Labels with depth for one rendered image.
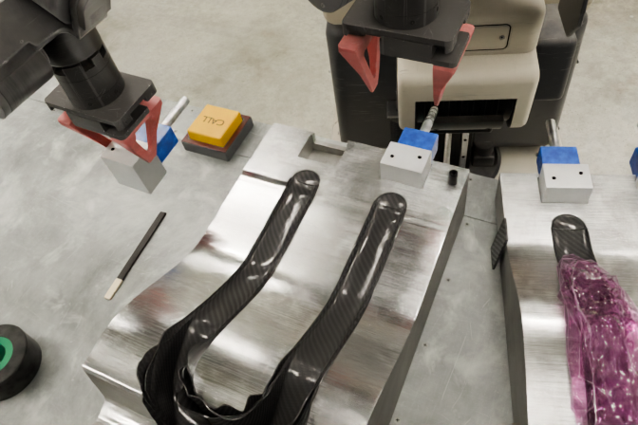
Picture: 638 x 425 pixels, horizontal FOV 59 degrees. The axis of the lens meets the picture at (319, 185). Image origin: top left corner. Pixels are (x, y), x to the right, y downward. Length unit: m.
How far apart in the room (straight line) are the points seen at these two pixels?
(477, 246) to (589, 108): 1.43
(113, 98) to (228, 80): 1.68
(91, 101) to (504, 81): 0.62
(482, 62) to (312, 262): 0.48
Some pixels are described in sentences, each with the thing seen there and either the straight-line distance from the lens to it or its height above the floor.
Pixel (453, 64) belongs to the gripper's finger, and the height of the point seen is 1.08.
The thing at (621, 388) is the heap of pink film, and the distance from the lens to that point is 0.56.
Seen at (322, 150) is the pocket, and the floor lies 0.86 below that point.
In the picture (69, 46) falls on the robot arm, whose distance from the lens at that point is 0.57.
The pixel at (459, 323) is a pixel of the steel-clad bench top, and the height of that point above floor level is 0.80.
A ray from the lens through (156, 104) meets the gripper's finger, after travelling 0.63.
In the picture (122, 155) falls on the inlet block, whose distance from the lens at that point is 0.68.
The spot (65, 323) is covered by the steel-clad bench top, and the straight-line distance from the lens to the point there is 0.78.
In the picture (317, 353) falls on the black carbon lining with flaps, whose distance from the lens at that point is 0.54.
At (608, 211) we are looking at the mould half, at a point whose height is 0.85.
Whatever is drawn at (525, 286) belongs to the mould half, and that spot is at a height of 0.88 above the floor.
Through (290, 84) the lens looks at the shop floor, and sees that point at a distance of 2.19.
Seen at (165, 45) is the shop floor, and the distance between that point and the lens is 2.58.
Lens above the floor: 1.41
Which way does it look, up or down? 50 degrees down
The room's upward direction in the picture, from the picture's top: 11 degrees counter-clockwise
